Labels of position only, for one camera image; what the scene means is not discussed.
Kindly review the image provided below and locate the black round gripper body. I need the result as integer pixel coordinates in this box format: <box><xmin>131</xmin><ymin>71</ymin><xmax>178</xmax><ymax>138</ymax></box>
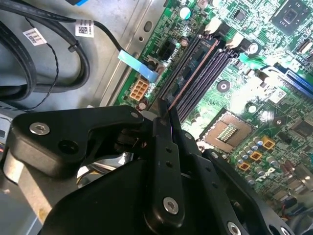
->
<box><xmin>40</xmin><ymin>158</ymin><xmax>294</xmax><ymax>235</ymax></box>

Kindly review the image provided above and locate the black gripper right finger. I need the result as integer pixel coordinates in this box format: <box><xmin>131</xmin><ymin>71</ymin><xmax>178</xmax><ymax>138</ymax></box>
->
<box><xmin>170</xmin><ymin>107</ymin><xmax>272</xmax><ymax>235</ymax></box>

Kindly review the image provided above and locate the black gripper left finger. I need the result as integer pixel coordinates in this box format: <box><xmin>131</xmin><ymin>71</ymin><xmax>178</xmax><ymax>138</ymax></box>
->
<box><xmin>8</xmin><ymin>97</ymin><xmax>186</xmax><ymax>223</ymax></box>

